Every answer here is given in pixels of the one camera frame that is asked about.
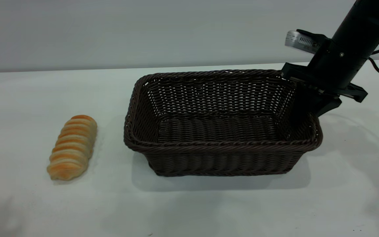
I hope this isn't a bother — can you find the striped golden bread loaf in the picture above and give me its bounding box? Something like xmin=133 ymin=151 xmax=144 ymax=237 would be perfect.
xmin=47 ymin=115 xmax=98 ymax=181

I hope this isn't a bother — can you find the black woven wicker basket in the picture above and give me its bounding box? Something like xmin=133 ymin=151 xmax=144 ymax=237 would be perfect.
xmin=123 ymin=69 xmax=323 ymax=177

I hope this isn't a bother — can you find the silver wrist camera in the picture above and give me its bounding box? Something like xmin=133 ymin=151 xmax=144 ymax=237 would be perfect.
xmin=285 ymin=29 xmax=327 ymax=55

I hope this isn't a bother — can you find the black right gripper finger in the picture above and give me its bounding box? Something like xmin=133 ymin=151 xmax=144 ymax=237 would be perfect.
xmin=314 ymin=93 xmax=342 ymax=117
xmin=290 ymin=82 xmax=318 ymax=115

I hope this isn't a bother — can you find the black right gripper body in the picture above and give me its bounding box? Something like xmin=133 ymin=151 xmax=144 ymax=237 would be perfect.
xmin=281 ymin=36 xmax=368 ymax=103

